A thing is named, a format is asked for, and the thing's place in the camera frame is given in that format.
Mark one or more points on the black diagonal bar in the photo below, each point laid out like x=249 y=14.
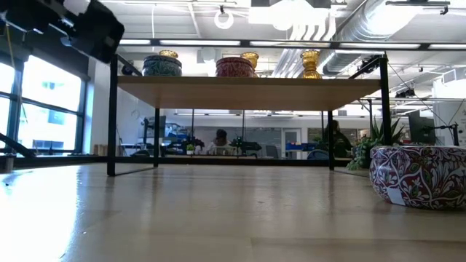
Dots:
x=18 y=145

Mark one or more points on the large window black frame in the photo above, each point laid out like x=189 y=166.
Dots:
x=51 y=91

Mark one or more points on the small wooden blocks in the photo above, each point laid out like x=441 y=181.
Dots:
x=100 y=150

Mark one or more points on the green artificial plant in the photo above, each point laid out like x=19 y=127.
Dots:
x=360 y=156

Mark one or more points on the purple patterned candle tin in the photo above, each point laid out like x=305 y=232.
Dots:
x=418 y=178

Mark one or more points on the amber glass candle holder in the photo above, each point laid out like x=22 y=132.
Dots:
x=168 y=54
x=311 y=63

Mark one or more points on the gold vase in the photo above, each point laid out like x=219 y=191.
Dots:
x=250 y=56

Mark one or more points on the blue patterned candle tin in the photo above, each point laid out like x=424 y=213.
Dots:
x=162 y=67

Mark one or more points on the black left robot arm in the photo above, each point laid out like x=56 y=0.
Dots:
x=29 y=14

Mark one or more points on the small potted green plant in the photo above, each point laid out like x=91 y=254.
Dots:
x=190 y=148

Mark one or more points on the black ceiling spotlights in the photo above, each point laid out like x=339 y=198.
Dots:
x=405 y=93

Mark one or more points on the person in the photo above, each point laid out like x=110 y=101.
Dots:
x=221 y=136
x=340 y=143

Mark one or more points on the black computer monitor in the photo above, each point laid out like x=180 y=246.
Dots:
x=420 y=127

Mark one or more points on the black bar with light strips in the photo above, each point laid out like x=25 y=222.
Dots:
x=244 y=43

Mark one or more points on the background black robot arm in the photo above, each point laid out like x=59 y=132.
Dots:
x=194 y=142
x=247 y=146

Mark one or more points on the black aluminium table frame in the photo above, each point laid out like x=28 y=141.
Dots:
x=54 y=160

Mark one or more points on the blue box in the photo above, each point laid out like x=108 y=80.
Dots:
x=296 y=146

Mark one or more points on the silver ventilation duct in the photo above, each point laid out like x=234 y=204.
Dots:
x=358 y=25

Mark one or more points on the dark office chair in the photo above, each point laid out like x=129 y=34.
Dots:
x=272 y=151

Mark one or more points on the pink patterned candle tin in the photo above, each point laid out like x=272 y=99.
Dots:
x=234 y=67

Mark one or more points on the wooden shelf black metal legs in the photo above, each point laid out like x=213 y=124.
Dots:
x=247 y=92

